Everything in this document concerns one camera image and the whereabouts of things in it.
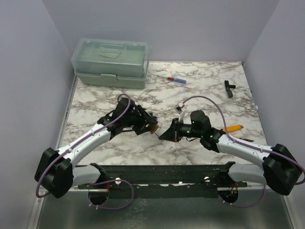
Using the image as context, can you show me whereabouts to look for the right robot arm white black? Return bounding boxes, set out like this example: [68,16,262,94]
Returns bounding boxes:
[159,110,302,196]

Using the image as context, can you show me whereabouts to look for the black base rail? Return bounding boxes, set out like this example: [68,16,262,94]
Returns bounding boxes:
[78,162,247,199]

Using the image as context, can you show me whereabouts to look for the brass padlock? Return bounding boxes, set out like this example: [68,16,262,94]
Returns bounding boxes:
[147,123,159,135]

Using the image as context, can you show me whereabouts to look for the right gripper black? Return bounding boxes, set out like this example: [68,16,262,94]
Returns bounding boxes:
[160,117,203,142]

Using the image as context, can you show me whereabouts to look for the red blue screwdriver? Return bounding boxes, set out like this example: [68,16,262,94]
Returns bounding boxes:
[156,75,187,84]

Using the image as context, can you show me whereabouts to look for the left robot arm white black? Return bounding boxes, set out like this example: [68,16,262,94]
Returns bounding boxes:
[34,97,158,198]

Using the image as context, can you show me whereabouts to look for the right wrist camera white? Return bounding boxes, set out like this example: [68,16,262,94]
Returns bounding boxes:
[174,103,186,122]

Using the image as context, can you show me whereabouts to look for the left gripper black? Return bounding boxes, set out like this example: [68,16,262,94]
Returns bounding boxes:
[123,105,157,135]

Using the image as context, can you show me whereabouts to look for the yellow handled pliers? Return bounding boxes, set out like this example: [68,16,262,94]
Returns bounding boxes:
[239,138,254,142]

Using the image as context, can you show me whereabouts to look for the green plastic toolbox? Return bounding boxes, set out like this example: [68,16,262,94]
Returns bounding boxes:
[71,38,150,89]

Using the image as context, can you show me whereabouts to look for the black T-shaped tool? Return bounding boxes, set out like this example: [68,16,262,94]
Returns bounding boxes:
[224,80,236,98]

